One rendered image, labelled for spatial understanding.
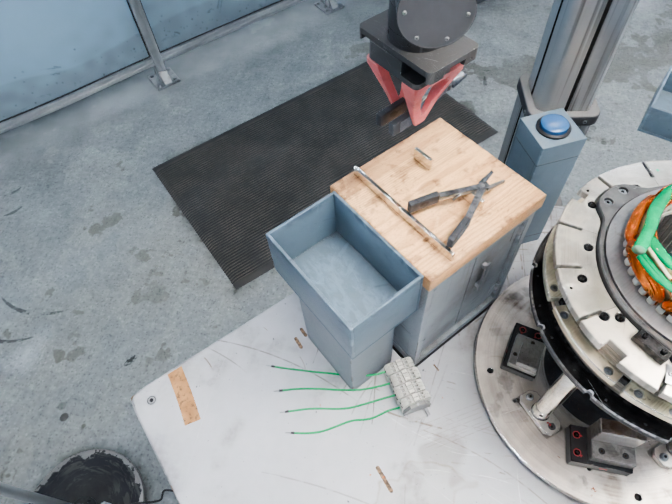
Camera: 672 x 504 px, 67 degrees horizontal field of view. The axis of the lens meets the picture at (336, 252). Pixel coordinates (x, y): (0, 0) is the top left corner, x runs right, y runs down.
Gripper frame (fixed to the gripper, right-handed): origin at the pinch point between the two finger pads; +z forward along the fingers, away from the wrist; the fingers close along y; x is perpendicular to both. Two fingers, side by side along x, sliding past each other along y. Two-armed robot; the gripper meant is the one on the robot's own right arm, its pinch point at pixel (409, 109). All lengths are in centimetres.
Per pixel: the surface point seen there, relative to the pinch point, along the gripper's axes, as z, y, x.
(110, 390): 120, -60, -61
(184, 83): 121, -182, 32
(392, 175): 12.1, -1.8, -0.1
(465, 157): 12.0, 2.2, 9.4
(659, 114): 12.4, 13.8, 36.2
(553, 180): 23.1, 8.3, 25.4
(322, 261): 20.1, -1.4, -12.6
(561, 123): 13.9, 5.4, 26.3
